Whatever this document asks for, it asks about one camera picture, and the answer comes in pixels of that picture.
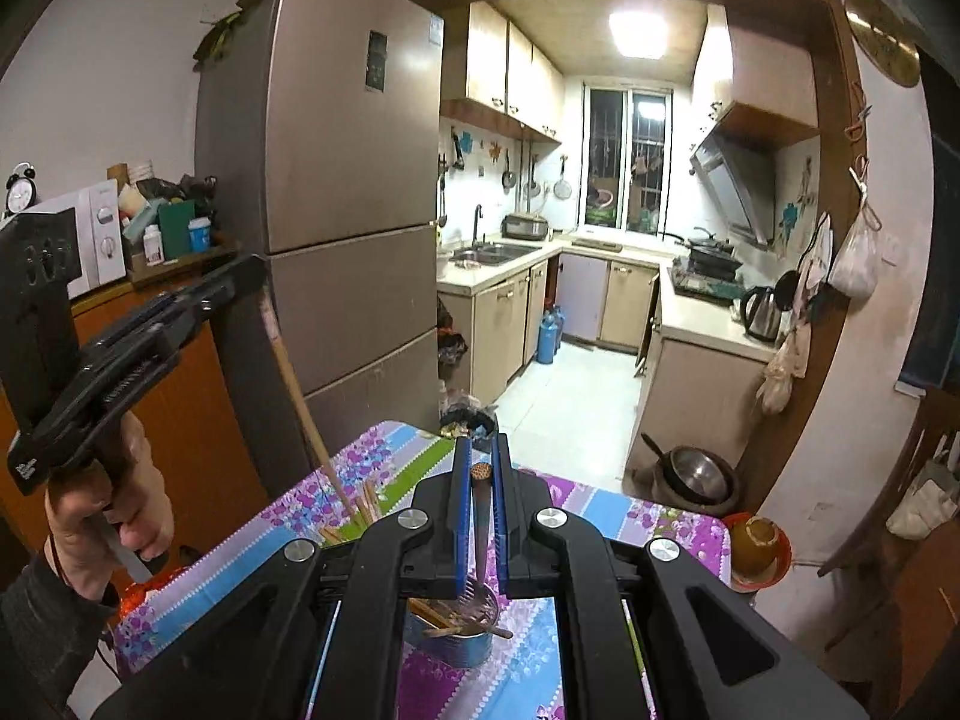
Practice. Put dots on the orange plastic bowl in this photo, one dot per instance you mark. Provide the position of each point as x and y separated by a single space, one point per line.
757 547

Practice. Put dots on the person's left hand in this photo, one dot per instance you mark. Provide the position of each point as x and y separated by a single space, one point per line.
79 532

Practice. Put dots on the green box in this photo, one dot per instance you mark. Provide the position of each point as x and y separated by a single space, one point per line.
176 229

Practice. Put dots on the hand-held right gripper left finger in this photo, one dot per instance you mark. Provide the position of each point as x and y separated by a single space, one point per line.
463 510

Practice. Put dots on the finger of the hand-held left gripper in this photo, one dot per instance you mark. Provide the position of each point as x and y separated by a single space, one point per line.
225 286

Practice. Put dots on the bundle of wooden chopsticks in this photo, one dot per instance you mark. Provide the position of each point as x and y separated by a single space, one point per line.
352 517

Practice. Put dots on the beige wall cabinets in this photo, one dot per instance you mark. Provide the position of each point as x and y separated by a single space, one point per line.
495 67

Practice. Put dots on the square ceiling light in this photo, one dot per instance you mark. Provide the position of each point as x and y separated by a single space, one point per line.
637 35

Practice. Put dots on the pale hanging plastic bags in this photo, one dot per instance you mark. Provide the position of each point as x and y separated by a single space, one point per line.
781 375

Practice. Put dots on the perforated metal utensil holder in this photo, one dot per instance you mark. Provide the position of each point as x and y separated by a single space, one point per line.
450 652

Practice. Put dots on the blue jar white lid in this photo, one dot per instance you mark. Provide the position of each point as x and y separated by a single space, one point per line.
199 236

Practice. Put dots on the metal fork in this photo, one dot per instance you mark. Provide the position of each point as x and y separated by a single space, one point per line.
481 525

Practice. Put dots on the dark floor bag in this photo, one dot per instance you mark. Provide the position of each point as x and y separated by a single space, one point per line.
452 349

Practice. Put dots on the black trash bin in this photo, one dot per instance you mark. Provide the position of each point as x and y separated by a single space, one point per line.
469 424

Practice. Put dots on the gas stove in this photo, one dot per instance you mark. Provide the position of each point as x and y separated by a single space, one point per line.
697 283

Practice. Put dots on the person's left forearm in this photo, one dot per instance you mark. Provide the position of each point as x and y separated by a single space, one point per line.
37 637

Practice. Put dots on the metal basin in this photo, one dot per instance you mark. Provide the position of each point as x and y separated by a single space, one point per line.
697 476

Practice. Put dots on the beige cabinet above hood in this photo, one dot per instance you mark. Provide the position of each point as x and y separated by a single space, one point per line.
765 67

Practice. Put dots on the dark crumpled bag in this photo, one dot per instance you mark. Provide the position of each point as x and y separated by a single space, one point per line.
180 187

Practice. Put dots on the red plastic object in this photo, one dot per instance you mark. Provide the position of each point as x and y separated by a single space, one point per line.
142 592

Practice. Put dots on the stack of paper cups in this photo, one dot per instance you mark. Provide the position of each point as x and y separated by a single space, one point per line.
140 171

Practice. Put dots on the rice cooker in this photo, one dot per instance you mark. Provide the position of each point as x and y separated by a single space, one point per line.
525 227

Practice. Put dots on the round hanging strainer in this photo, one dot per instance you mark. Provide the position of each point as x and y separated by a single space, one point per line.
563 186

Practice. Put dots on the wooden stick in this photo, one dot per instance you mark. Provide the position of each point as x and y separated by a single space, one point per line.
304 412

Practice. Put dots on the dark olive bag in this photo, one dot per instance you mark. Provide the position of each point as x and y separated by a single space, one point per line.
217 41

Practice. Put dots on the small hanging strainer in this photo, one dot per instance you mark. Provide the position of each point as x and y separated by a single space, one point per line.
509 178

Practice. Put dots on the steel sink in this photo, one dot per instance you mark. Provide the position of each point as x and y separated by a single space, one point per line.
502 251

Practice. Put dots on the blue gas cylinder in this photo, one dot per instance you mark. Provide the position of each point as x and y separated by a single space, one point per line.
560 319
548 341

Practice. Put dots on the orange cabinet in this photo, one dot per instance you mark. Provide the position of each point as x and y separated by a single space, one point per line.
202 405

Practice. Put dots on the black faucet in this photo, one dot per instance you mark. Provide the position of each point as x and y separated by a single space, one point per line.
478 225

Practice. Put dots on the beige cabinet below window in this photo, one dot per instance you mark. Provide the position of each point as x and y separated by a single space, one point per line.
622 300

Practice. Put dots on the black alarm clock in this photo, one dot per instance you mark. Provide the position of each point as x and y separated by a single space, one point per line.
19 199

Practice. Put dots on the gold wall clock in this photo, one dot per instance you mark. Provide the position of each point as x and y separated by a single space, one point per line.
885 37

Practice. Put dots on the white microwave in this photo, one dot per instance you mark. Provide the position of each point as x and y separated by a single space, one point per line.
105 240

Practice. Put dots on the white wall switch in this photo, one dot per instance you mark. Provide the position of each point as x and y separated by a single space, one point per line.
892 248

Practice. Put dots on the bronze refrigerator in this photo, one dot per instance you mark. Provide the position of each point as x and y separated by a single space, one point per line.
352 165

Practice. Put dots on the wooden chair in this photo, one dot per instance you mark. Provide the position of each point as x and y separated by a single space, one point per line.
915 585

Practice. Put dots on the hanging ladle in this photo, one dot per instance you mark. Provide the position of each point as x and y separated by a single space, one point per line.
531 184

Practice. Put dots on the floral tablecloth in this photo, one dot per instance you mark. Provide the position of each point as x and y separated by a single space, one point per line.
600 510

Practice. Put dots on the white hanging plastic bag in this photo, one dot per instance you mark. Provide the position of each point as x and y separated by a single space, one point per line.
853 266

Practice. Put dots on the cutting board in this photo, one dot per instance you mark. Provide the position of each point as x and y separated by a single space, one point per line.
596 244

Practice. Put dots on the beige stove counter cabinet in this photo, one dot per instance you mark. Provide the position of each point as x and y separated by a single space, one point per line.
697 397

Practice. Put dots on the beige sink counter cabinet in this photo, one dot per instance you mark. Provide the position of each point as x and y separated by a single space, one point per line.
495 322

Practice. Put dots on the white pill bottle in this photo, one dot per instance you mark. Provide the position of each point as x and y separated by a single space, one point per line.
154 247

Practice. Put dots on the white hanging cloth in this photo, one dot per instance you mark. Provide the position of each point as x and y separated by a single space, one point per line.
814 262

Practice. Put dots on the steel range hood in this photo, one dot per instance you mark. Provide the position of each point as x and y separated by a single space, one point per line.
739 180

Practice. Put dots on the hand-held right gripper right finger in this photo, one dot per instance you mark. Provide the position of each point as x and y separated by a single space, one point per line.
501 510

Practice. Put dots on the steel electric kettle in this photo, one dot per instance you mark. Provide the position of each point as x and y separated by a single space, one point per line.
763 319

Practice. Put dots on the light wooden chopstick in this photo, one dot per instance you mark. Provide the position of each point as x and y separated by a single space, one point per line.
465 628

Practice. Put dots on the black hanging pan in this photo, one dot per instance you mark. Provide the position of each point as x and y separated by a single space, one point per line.
786 291

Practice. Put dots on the barred window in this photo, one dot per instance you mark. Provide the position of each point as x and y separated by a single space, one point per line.
626 157

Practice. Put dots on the black wok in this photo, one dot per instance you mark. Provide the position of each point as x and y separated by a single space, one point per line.
712 255

